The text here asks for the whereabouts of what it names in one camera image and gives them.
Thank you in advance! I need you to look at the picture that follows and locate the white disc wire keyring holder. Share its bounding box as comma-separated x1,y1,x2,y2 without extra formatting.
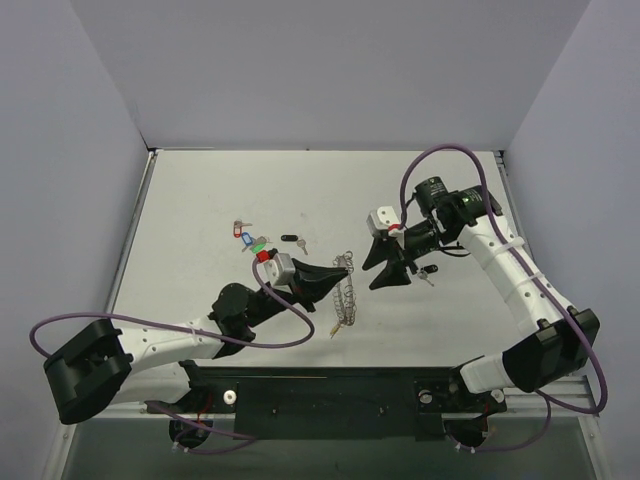
333,250,357,328

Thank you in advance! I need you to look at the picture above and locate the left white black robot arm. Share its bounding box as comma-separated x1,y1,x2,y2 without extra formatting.
43,254,349,425

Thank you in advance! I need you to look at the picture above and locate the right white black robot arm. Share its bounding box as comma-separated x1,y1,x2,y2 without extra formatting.
362,177,600,409

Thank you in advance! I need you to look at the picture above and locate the black tag silver key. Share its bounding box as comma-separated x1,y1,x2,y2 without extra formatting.
280,234,308,255

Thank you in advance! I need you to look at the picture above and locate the green key tag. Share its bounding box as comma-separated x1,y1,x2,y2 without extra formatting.
251,236,271,255

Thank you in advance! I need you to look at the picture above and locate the blue key tag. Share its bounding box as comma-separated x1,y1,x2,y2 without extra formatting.
241,232,254,251

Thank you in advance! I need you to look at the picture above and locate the red tag key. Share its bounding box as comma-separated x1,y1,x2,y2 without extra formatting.
233,219,251,239

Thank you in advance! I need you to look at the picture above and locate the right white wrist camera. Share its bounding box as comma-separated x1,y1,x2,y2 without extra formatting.
366,206,402,238

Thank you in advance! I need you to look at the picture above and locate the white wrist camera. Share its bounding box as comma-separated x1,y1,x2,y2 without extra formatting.
366,206,402,238
256,249,296,289

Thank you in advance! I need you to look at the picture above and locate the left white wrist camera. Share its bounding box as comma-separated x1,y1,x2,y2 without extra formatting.
256,249,296,289

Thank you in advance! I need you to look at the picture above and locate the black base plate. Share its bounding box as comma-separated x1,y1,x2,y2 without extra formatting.
162,361,506,441

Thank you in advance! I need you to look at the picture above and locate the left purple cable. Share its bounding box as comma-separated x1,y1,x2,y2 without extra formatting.
29,259,316,455

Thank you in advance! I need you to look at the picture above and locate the purple cable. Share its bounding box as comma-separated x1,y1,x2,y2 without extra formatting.
29,259,316,455
398,143,609,454

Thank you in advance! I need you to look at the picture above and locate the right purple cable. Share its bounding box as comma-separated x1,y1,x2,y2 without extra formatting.
398,143,609,454

